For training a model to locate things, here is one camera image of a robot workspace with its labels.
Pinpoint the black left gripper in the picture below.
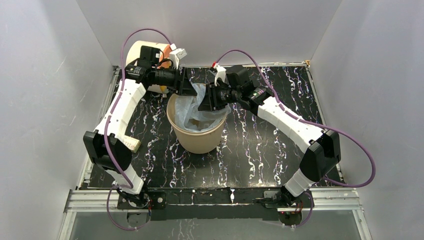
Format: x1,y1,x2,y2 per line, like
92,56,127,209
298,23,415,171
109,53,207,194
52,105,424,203
152,64,197,96

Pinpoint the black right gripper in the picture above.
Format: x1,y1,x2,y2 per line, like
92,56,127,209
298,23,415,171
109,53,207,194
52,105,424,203
197,81,241,112

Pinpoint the translucent blue plastic trash bag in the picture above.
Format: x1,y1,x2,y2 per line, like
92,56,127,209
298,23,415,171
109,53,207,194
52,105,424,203
174,83,232,133

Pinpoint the beige round trash bin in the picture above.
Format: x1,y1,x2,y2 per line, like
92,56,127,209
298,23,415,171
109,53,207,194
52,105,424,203
166,83,231,154

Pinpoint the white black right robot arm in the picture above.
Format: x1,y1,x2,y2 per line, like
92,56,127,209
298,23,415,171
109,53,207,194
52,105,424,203
197,63,341,207

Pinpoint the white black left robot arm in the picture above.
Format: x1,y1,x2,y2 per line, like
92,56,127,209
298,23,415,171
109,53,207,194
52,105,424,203
83,44,188,208

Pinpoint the white trash bag box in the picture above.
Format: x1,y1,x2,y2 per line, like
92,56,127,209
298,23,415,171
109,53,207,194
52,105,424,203
123,135,141,153

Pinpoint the white cylinder with orange face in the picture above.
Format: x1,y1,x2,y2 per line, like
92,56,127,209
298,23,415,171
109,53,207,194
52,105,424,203
126,40,175,95

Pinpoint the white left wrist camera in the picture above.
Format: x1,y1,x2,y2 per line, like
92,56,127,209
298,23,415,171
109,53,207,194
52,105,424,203
169,43,187,69

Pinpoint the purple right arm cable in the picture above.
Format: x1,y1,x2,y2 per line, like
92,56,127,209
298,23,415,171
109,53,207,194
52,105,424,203
211,49,377,189

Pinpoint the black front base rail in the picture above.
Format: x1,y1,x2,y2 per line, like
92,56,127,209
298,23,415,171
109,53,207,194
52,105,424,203
117,187,315,228

